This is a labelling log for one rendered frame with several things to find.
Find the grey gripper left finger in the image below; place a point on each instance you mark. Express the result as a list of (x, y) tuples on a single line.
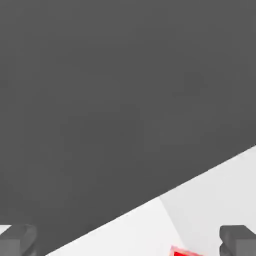
[(16, 241)]

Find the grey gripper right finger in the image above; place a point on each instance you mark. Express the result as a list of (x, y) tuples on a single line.
[(239, 242)]

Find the small red cube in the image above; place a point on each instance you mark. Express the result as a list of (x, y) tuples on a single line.
[(181, 253)]

